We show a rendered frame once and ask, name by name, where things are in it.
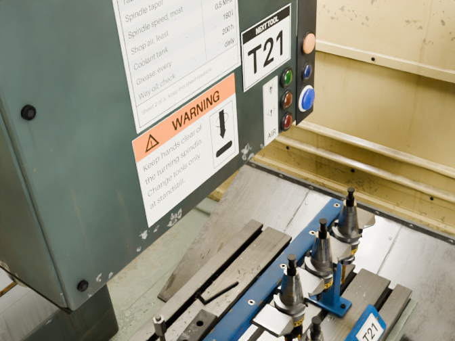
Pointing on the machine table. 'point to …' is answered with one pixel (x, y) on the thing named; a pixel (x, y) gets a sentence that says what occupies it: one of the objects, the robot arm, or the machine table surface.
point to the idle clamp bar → (199, 331)
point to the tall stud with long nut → (160, 327)
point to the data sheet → (175, 51)
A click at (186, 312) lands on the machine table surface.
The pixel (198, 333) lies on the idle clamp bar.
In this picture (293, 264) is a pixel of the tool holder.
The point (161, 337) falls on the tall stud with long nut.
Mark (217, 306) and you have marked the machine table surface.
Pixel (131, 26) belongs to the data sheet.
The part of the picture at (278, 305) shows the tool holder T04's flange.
